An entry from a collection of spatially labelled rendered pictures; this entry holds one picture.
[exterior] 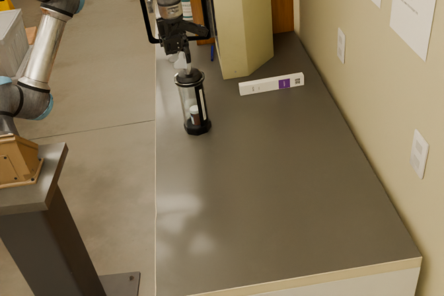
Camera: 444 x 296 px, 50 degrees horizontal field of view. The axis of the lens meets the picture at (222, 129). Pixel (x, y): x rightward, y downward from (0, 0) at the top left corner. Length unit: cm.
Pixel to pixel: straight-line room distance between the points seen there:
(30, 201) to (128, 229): 117
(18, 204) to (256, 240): 80
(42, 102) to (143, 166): 143
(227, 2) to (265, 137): 56
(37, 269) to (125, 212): 96
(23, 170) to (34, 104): 25
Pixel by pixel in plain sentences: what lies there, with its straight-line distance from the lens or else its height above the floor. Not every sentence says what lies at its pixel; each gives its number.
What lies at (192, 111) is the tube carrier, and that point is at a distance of 168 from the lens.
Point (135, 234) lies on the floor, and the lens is 275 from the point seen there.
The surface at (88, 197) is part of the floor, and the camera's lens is 306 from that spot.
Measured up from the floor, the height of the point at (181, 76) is 118.
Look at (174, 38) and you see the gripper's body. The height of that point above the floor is 133.
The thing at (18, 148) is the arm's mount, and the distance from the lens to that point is 167.
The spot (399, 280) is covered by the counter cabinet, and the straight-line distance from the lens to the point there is 141.
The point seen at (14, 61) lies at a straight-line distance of 399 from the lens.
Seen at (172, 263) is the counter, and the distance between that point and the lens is 135.
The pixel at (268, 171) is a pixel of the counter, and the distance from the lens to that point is 156.
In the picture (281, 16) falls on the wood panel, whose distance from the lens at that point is 238.
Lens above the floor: 198
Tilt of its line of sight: 37 degrees down
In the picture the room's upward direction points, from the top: 8 degrees counter-clockwise
